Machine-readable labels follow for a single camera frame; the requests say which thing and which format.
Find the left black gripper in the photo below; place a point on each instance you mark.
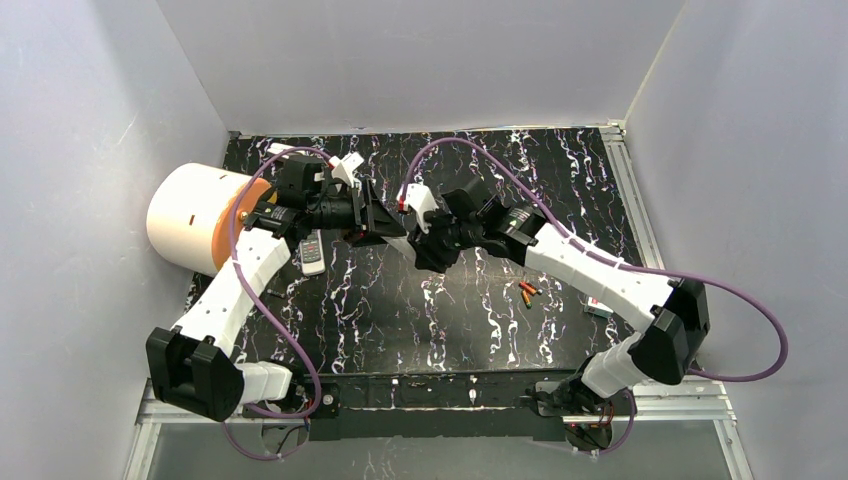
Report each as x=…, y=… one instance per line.
x=361, y=213

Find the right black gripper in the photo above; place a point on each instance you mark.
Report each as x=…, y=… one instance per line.
x=428, y=240

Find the white slim remote control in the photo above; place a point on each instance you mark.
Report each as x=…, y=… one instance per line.
x=402, y=245

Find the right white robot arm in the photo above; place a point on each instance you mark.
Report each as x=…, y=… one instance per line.
x=669, y=317

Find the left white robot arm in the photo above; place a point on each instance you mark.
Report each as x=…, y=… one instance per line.
x=240, y=231

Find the white remote with dark buttons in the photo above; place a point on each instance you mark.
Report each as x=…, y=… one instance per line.
x=312, y=254

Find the white flat remote red label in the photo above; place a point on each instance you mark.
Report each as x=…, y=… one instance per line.
x=596, y=308

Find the orange battery upper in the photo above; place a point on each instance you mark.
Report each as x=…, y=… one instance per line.
x=530, y=289

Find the orange battery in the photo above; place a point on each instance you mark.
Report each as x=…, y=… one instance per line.
x=530, y=289
x=526, y=298

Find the orange battery lower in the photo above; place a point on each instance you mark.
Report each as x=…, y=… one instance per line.
x=526, y=298

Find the small white clip object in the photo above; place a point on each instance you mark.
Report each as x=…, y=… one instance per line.
x=276, y=148

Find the white drum orange lid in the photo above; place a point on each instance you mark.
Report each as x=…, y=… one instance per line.
x=187, y=220

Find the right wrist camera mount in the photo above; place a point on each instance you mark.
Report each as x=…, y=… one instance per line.
x=417, y=198

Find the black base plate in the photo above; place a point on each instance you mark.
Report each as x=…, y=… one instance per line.
x=478, y=403

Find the aluminium frame rail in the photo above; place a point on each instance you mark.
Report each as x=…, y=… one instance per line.
x=694, y=399

